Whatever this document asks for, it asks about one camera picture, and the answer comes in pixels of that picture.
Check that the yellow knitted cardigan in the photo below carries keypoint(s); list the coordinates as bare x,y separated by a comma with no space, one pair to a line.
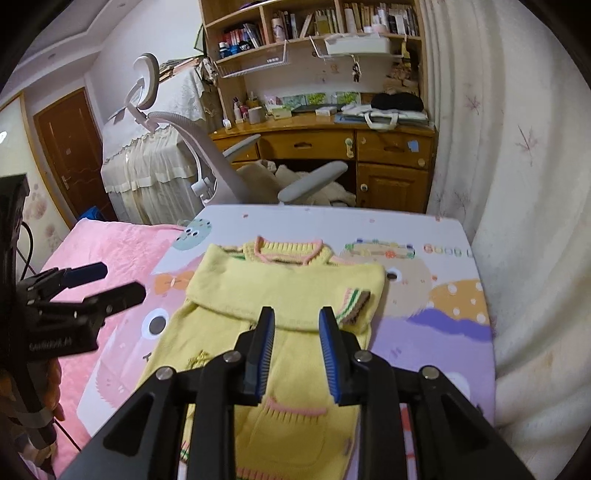
295,286

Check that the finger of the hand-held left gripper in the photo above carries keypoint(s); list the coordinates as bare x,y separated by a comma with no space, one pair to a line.
124,295
85,273

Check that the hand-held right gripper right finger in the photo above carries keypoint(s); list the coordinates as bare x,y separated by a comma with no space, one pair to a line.
328,350

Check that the pink blanket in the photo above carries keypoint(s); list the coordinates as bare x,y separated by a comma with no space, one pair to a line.
106,249

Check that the white flat box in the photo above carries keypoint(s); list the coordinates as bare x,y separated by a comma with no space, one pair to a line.
326,111

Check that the black cloth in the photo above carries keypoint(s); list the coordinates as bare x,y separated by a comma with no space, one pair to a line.
397,101

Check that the blue box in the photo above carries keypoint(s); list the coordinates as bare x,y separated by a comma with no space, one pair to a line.
90,213

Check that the white hanging tray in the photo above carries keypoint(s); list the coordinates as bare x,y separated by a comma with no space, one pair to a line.
355,46

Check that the white tote bag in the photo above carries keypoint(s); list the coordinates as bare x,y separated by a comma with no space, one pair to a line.
383,119

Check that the metal mug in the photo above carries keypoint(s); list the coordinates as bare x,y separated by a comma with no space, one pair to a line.
256,115

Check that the white leaf print curtain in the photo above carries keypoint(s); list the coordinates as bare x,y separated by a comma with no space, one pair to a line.
508,184

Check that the grey office chair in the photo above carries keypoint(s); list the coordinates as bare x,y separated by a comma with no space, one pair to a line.
231,180

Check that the wooden bookshelf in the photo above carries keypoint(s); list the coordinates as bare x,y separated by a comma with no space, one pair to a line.
295,74

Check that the person's left hand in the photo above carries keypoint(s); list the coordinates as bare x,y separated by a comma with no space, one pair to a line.
56,392

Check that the row of books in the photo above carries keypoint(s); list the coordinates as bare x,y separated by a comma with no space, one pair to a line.
291,25

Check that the brown wooden door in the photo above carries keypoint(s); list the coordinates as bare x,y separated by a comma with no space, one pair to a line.
69,147

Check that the green tissue box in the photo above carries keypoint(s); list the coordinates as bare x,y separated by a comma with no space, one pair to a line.
281,113

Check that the cartoon printed mat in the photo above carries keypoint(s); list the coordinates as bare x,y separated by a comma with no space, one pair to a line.
438,332

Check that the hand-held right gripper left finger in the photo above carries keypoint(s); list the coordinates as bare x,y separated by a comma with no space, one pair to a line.
265,350

